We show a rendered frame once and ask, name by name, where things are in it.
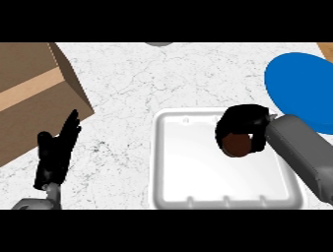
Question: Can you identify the blue plate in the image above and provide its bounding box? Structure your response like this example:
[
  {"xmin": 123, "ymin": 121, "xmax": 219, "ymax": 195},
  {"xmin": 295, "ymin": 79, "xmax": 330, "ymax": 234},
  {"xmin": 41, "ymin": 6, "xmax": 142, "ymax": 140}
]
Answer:
[{"xmin": 263, "ymin": 51, "xmax": 333, "ymax": 136}]

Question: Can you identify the brown cupcake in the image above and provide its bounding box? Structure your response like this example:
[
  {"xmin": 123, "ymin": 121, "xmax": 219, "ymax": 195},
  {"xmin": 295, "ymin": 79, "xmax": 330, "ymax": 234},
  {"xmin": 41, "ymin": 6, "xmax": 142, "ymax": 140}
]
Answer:
[{"xmin": 219, "ymin": 132, "xmax": 256, "ymax": 158}]

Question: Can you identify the white tray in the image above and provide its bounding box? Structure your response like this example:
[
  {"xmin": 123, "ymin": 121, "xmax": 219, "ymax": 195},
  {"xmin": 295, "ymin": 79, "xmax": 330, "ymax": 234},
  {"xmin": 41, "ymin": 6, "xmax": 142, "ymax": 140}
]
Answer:
[{"xmin": 149, "ymin": 107, "xmax": 306, "ymax": 211}]

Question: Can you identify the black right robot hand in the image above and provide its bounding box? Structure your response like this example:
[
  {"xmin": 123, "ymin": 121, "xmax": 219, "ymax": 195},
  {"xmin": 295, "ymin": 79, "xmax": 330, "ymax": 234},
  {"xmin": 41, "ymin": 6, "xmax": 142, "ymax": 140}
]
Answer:
[{"xmin": 213, "ymin": 103, "xmax": 274, "ymax": 158}]

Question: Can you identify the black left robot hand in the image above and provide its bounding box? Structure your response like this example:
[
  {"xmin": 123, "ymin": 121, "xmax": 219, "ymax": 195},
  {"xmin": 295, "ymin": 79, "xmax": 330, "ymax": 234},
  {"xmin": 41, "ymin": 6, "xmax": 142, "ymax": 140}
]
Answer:
[{"xmin": 32, "ymin": 108, "xmax": 83, "ymax": 192}]

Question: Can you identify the brown cardboard box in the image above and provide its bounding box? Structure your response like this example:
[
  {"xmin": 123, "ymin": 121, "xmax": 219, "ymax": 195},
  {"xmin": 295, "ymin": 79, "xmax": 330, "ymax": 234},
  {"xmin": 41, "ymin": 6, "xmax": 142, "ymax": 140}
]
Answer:
[{"xmin": 0, "ymin": 42, "xmax": 96, "ymax": 180}]

